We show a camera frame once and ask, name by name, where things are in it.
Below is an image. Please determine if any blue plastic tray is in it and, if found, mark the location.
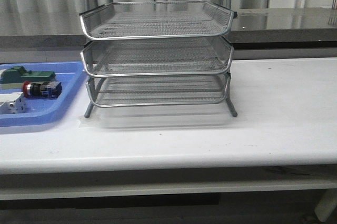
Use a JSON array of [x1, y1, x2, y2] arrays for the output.
[[1, 62, 86, 127]]

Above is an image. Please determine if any red emergency push button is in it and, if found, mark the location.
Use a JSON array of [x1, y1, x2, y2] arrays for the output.
[[22, 80, 62, 99]]

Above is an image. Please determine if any green terminal block component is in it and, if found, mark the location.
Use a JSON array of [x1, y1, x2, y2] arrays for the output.
[[1, 66, 56, 84]]

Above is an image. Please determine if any grey metal rack frame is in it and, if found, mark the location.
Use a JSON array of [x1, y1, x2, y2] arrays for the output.
[[80, 1, 237, 117]]

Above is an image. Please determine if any grey stone counter ledge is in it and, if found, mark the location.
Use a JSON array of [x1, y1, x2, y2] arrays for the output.
[[1, 8, 336, 49]]

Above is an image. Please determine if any white circuit breaker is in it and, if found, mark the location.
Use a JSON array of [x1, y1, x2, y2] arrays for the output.
[[1, 93, 26, 114]]

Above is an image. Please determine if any silver mesh tray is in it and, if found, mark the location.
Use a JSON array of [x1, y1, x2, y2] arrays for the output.
[[81, 37, 234, 78], [80, 1, 234, 40], [86, 74, 231, 108]]

